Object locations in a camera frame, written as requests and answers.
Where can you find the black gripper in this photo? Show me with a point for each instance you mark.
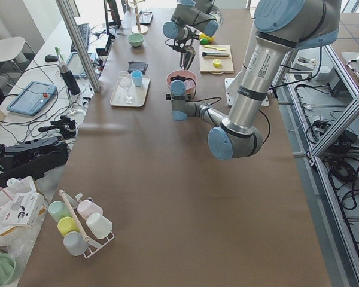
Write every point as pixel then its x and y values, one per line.
pixel 188 51

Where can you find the steel ice scoop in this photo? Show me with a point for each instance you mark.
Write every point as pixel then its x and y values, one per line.
pixel 187 55

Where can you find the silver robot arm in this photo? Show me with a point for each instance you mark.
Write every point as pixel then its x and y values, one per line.
pixel 279 27
pixel 203 16

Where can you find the clear ice cubes pile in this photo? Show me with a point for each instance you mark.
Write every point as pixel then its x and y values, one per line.
pixel 189 84

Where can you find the wooden cup tree stand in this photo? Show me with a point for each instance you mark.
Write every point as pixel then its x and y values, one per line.
pixel 138 28

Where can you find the light blue cup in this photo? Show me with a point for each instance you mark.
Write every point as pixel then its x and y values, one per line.
pixel 137 78

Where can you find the pink cup on rack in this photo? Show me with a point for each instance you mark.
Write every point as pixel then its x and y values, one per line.
pixel 86 207

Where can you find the white cup on rack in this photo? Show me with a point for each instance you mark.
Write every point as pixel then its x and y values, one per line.
pixel 99 225

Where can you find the green cup on rack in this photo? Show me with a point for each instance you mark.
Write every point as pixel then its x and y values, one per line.
pixel 58 210

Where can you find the yellow cup on rack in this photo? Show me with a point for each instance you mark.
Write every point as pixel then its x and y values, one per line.
pixel 66 225

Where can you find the grey cup on rack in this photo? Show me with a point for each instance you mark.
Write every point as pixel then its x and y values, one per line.
pixel 75 243

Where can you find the green lime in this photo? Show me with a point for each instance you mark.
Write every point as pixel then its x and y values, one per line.
pixel 203 36

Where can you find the steel muddler black tip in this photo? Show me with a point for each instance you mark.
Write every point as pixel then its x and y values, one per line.
pixel 210 54

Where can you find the wooden cutting board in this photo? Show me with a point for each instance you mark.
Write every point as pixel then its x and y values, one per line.
pixel 206 65

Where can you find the grey folded cloth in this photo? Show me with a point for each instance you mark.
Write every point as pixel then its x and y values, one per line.
pixel 137 66

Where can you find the half lemon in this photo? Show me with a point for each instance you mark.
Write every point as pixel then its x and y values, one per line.
pixel 216 62

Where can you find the mint green bowl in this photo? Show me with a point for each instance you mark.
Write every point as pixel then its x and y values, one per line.
pixel 135 39

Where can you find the yellow plastic knife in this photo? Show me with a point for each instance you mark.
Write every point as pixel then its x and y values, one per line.
pixel 214 48

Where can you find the black glass tray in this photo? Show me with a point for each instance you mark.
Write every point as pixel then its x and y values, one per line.
pixel 145 17

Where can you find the clear wine glass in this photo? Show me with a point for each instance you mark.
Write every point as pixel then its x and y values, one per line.
pixel 125 82

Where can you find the cream serving tray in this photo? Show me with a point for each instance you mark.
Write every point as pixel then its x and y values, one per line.
pixel 139 93

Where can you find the black keyboard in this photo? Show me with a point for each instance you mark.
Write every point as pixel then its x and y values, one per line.
pixel 84 30

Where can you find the blue teach pendant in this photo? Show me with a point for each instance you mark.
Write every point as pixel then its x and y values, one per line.
pixel 32 99
pixel 74 64

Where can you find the black thermos bottle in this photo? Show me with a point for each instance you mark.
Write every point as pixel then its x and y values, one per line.
pixel 68 78

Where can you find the black bag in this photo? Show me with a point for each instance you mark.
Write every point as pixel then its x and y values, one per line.
pixel 31 158

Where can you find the wooden stick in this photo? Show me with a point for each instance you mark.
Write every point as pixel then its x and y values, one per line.
pixel 74 216

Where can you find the white product box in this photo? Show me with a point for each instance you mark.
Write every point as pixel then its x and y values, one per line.
pixel 22 211

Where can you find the white wire cup rack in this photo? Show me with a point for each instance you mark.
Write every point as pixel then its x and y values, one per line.
pixel 95 244

